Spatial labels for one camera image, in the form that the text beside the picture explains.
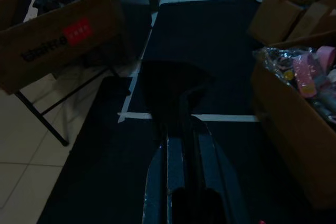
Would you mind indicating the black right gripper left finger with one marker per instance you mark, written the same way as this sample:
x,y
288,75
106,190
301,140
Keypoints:
x,y
157,176

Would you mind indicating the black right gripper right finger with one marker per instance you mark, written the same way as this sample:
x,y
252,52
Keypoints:
x,y
218,171

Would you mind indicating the black plastic dish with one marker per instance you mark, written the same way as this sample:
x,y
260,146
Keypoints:
x,y
170,90

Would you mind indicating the long white tape strip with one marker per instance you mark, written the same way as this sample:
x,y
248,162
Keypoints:
x,y
225,118

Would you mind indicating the large open cardboard box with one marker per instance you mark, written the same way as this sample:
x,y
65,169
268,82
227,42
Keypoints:
x,y
294,134

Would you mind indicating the short white tape strip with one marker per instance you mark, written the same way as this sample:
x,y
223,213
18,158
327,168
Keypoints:
x,y
139,61

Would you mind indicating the dark floor mat with tape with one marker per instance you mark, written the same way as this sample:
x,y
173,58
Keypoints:
x,y
210,51

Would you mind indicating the crinkled clear plastic wrap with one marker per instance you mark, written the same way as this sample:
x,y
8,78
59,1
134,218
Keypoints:
x,y
275,58

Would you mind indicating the black folding stand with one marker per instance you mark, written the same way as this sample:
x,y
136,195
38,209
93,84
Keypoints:
x,y
44,119

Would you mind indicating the pink plastic packet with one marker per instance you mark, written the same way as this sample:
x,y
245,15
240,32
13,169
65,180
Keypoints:
x,y
305,74

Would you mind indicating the small closed cardboard box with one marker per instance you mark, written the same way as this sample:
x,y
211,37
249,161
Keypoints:
x,y
275,16

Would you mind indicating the cardboard box with red label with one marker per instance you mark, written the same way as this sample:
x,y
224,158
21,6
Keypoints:
x,y
57,40

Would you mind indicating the tall cardboard box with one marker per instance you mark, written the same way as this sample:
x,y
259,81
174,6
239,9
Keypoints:
x,y
312,16

